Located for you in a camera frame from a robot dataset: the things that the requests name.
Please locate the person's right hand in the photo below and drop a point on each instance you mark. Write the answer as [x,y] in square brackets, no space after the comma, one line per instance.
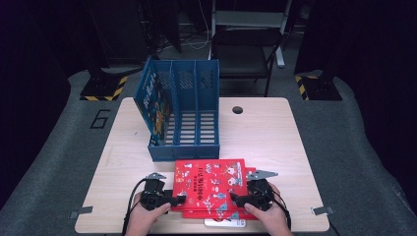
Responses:
[273,221]

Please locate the black stand base yellow stripes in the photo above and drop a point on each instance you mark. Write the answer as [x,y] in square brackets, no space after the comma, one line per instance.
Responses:
[105,88]
[323,90]

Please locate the grey tape strip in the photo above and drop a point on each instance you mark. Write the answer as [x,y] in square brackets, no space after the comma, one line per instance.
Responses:
[323,210]
[82,210]

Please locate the black tape floor marking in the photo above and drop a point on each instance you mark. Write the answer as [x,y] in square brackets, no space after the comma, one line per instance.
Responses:
[96,119]

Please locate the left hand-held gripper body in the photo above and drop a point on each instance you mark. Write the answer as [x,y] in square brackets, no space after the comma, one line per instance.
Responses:
[152,195]

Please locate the blue monster picture book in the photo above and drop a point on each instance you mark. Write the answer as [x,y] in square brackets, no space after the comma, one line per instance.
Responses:
[154,105]

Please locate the black chair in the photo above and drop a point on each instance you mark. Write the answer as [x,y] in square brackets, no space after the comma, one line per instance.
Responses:
[242,65]

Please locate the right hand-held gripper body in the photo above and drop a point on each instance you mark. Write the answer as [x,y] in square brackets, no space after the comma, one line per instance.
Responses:
[260,195]

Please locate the white caterpillar picture book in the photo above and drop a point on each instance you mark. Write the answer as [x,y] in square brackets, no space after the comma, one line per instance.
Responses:
[226,223]

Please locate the person's left hand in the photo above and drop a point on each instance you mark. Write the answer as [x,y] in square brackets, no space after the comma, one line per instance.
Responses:
[142,223]

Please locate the round grey table grommet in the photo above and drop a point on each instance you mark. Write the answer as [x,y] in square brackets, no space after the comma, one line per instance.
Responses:
[237,110]

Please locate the blue plastic file rack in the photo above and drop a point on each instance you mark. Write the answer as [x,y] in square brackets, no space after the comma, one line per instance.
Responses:
[196,152]

